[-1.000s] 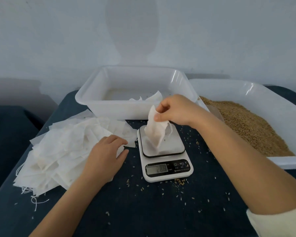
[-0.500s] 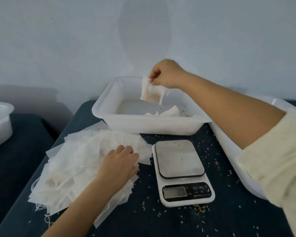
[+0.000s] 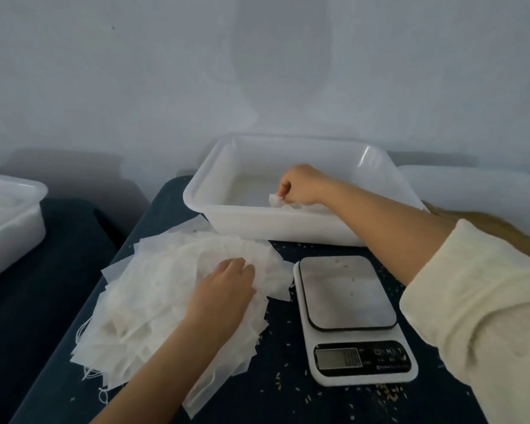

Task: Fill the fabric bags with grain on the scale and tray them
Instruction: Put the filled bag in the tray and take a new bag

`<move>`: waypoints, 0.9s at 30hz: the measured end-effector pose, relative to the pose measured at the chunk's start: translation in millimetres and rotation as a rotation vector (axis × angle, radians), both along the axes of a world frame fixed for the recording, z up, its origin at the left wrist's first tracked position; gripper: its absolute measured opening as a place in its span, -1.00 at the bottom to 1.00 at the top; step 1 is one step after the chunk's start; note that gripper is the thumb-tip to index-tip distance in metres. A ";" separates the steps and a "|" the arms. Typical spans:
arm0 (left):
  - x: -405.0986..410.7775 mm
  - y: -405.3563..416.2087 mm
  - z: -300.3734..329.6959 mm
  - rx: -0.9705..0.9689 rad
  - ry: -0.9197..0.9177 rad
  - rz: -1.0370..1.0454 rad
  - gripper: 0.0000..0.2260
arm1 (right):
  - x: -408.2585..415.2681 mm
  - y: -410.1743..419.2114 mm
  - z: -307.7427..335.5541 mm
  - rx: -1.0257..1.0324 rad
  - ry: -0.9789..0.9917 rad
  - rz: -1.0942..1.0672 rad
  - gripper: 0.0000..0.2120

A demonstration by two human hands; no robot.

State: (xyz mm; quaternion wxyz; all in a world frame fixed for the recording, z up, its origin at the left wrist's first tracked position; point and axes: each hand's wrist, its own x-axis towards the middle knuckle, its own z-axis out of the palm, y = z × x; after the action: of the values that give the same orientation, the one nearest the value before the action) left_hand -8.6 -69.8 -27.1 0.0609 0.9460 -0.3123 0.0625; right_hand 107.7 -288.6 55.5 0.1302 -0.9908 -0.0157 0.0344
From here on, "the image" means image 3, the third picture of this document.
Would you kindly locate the brown grain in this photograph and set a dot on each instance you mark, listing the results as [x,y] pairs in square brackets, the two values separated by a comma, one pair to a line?
[503,229]

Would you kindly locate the person's right hand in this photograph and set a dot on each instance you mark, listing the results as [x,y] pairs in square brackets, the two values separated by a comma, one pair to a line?
[305,183]

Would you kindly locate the white tray of grain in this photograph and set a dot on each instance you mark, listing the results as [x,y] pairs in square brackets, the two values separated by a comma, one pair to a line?
[477,185]

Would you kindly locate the white sleeve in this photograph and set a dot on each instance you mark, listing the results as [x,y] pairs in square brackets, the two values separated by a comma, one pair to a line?
[486,313]

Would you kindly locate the person's left hand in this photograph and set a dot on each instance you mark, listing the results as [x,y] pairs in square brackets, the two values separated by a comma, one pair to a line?
[219,296]

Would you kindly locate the dark blue tablecloth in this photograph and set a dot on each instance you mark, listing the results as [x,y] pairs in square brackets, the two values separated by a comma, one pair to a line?
[44,322]
[283,384]

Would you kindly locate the white digital kitchen scale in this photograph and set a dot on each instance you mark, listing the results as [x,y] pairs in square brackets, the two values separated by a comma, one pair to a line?
[344,291]

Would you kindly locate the white mesh bag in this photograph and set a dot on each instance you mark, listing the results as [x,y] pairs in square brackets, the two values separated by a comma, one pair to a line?
[281,202]

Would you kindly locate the white plastic tub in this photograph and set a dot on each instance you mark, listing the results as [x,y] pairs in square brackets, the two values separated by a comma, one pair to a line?
[247,221]

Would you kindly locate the pile of white bags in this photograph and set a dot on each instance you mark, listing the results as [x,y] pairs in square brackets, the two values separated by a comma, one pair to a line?
[150,296]

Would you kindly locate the person's left forearm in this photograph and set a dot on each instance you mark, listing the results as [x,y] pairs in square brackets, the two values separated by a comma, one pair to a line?
[168,375]

